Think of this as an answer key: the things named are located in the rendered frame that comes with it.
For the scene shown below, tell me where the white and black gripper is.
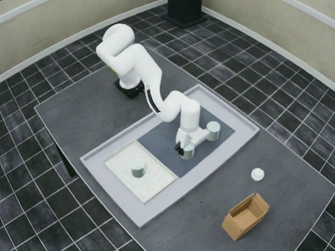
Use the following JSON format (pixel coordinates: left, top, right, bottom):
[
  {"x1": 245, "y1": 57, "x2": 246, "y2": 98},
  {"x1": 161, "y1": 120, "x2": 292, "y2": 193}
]
[{"x1": 174, "y1": 128, "x2": 193, "y2": 157}]

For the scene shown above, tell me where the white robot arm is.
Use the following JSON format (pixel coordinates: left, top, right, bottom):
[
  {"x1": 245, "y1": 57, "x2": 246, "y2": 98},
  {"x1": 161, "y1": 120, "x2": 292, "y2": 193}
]
[{"x1": 96, "y1": 24, "x2": 210, "y2": 147}]

